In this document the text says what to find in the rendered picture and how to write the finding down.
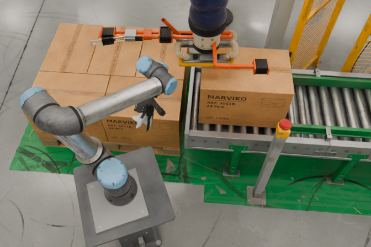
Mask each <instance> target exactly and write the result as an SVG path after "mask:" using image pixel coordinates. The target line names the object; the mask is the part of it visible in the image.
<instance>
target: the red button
mask: <svg viewBox="0 0 371 247"><path fill-rule="evenodd" d="M279 126H280V128H281V129H282V130H289V129H291V127H292V123H291V122H290V121H289V120H287V119H282V120H280V122H279Z"/></svg>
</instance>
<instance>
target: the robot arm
mask: <svg viewBox="0 0 371 247"><path fill-rule="evenodd" d="M136 69H137V71H138V72H139V73H141V74H143V75H144V76H145V77H146V78H147V80H145V81H142V82H140V83H137V84H134V85H132V86H129V87H127V88H124V89H122V90H119V91H117V92H114V93H111V94H108V95H106V96H103V97H101V98H98V99H96V100H93V101H90V102H88V103H85V104H83V105H80V106H78V107H74V106H72V105H70V106H67V107H61V106H60V105H59V104H58V103H57V101H56V100H55V99H54V98H53V97H52V96H51V95H50V94H49V93H48V92H47V90H45V89H44V88H43V87H32V88H30V89H28V90H26V91H25V92H24V93H23V94H22V95H21V97H20V99H19V105H20V107H21V109H22V110H24V112H25V113H26V114H27V115H28V116H29V118H30V119H31V120H32V122H33V123H34V124H35V126H36V127H37V128H38V129H39V130H41V131H43V132H45V133H48V134H50V135H54V136H55V137H56V138H57V139H58V140H60V141H61V142H62V143H63V144H64V145H66V146H67V147H68V148H69V149H70V150H72V151H73V152H75V155H76V158H77V160H78V161H79V162H80V163H82V164H83V165H84V166H85V167H86V168H87V169H88V170H89V171H90V172H91V173H92V175H93V176H94V177H95V178H96V179H97V180H98V182H99V183H100V184H101V185H102V186H103V188H104V196H105V198H106V199H107V201H108V202H109V203H111V204H112V205H115V206H124V205H127V204H128V203H130V202H131V201H132V200H133V199H134V198H135V196H136V194H137V183H136V181H135V179H134V178H133V177H132V176H131V175H129V173H128V171H127V168H126V166H125V165H124V163H123V162H121V161H120V160H118V159H116V157H115V156H114V155H113V154H112V153H111V152H110V151H109V150H108V149H107V147H106V146H105V145H104V144H103V143H102V142H101V141H100V140H99V139H98V138H97V137H94V136H90V135H89V134H88V133H87V132H86V131H85V130H84V127H85V126H87V125H90V124H92V123H94V122H96V121H99V120H101V119H103V118H105V117H108V116H110V115H112V114H115V113H117V112H120V111H122V110H124V109H126V108H129V107H131V106H133V105H135V108H134V111H136V112H138V113H139V115H137V116H133V117H132V119H133V120H135V121H136V122H137V125H136V128H139V127H140V126H141V124H142V123H144V124H145V125H147V130H146V131H148V130H149V129H150V127H151V123H152V120H153V112H154V108H155V109H156V110H157V112H158V114H159V115H160V116H164V115H165V114H166V113H165V111H164V109H163V108H161V107H160V106H159V104H158V103H157V102H156V100H155V99H154V98H157V97H158V96H160V94H162V93H164V94H165V95H171V94H172V93H173V92H174V91H175V89H176V87H177V85H178V81H177V80H176V79H175V77H173V76H172V75H171V74H169V73H168V66H167V65H166V64H164V63H162V62H159V61H154V60H153V59H152V58H151V57H149V56H141V57H140V58H139V59H138V60H137V62H136ZM136 105H137V106H136Z"/></svg>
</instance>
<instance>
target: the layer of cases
mask: <svg viewBox="0 0 371 247"><path fill-rule="evenodd" d="M102 27H104V28H114V27H116V30H125V29H136V30H144V29H152V31H159V29H158V28H139V27H129V26H110V25H90V24H71V23H60V25H59V27H58V29H57V31H56V34H55V36H54V38H53V40H52V43H51V45H50V47H49V49H48V51H47V54H46V56H45V58H44V60H43V63H42V65H41V67H40V69H39V72H38V74H37V76H36V78H35V81H34V83H33V85H32V87H43V88H44V89H45V90H47V92H48V93H49V94H50V95H51V96H52V97H53V98H54V99H55V100H56V101H57V103H58V104H59V105H60V106H61V107H67V106H70V105H72V106H74V107H78V106H80V105H83V104H85V103H88V102H90V101H93V100H96V99H98V98H101V97H103V96H106V95H108V94H111V93H114V92H117V91H119V90H122V89H124V88H127V87H129V86H132V85H134V84H137V83H140V82H142V81H145V80H147V78H146V77H145V76H144V75H143V74H141V73H139V72H138V71H137V69H136V62H137V60H138V59H139V58H140V57H141V56H149V57H151V58H152V59H153V60H154V61H159V62H162V63H164V64H166V65H167V66H168V73H169V74H171V75H172V76H173V77H175V79H176V80H177V81H178V85H177V87H176V89H175V91H174V92H173V93H172V94H171V95H165V94H164V93H162V94H160V96H158V97H157V98H154V99H155V100H156V102H157V103H158V104H159V106H160V107H161V108H163V109H164V111H165V113H166V114H165V115H164V116H160V115H159V114H158V112H157V110H156V109H155V108H154V112H153V120H152V123H151V127H150V129H149V130H148V131H146V130H147V125H145V124H144V123H142V124H141V126H140V127H139V128H136V125H137V122H136V121H135V120H133V116H137V115H139V113H138V112H136V111H134V108H135V105H133V106H131V107H129V108H126V109H124V110H122V111H120V112H117V113H115V114H112V115H110V116H108V117H105V118H103V119H101V120H99V121H96V122H94V123H92V124H90V125H87V126H85V127H84V130H85V131H86V132H87V133H88V134H89V135H90V136H94V137H97V138H98V139H99V140H100V141H101V142H111V143H126V144H140V145H149V146H164V147H178V148H179V147H180V143H181V133H182V123H183V113H184V102H185V97H186V87H187V77H188V67H180V66H179V57H178V56H176V54H175V52H174V46H175V43H176V40H175V39H173V43H159V40H158V39H152V40H144V39H142V40H143V41H121V42H115V43H114V44H112V45H105V46H103V44H101V45H94V46H92V44H91V40H100V39H102V38H101V37H99V33H100V32H101V31H102ZM22 111H23V113H24V114H25V116H26V117H27V119H28V120H29V122H30V123H31V125H32V127H33V128H34V130H35V132H36V133H37V134H38V136H39V137H44V138H56V137H55V136H54V135H50V134H48V133H45V132H43V131H41V130H39V129H38V128H37V127H36V126H35V124H34V123H33V122H32V120H31V119H30V118H29V116H28V115H27V114H26V113H25V112H24V110H22Z"/></svg>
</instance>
